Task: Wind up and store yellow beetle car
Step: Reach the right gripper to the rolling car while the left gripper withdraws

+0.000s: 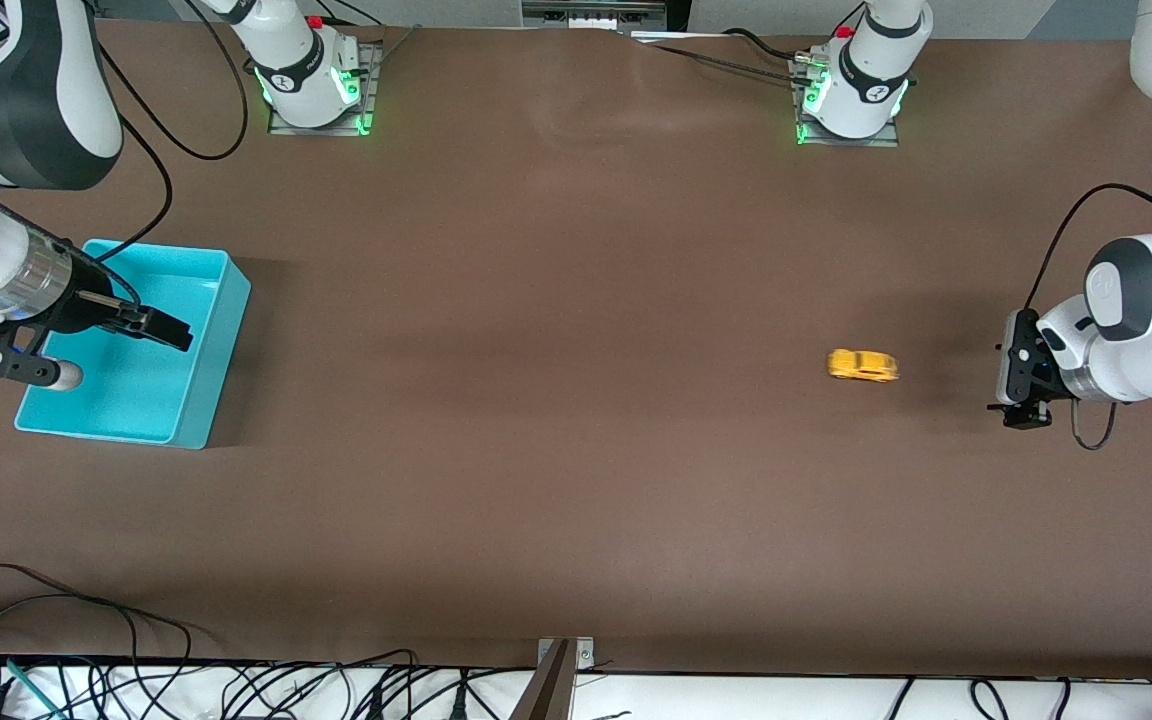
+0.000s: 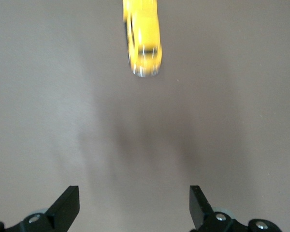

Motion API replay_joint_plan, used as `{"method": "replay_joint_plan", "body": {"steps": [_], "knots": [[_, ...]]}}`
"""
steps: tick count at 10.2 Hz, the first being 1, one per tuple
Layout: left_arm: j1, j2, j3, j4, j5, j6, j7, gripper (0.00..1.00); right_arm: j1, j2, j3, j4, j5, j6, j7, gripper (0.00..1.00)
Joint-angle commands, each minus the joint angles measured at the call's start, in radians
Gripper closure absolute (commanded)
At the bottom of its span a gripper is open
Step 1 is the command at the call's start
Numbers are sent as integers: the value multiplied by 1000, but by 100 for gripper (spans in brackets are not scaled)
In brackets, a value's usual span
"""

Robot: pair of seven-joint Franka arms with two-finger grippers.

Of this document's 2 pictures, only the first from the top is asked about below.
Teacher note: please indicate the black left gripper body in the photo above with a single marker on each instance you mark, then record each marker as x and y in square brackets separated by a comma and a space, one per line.
[1038, 374]

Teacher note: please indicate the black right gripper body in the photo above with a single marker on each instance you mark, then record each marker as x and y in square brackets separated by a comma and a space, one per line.
[86, 305]

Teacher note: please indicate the yellow beetle toy car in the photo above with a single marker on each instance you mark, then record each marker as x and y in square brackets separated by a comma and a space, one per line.
[863, 366]

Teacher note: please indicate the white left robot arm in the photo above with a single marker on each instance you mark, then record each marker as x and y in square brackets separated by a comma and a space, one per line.
[871, 80]

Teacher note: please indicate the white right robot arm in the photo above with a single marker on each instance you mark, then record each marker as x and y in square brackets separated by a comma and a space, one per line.
[296, 70]

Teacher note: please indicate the teal plastic bin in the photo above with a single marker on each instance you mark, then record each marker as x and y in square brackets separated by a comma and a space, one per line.
[136, 395]

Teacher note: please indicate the silver clamp plate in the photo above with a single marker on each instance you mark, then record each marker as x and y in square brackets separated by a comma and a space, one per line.
[586, 655]

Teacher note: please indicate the grey power strip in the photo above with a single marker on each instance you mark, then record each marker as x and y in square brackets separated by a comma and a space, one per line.
[591, 15]

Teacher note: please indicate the dark metal bar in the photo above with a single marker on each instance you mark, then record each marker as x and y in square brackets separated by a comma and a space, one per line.
[546, 695]

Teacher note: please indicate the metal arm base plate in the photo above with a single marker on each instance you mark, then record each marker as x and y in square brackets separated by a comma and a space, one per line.
[856, 142]
[372, 100]

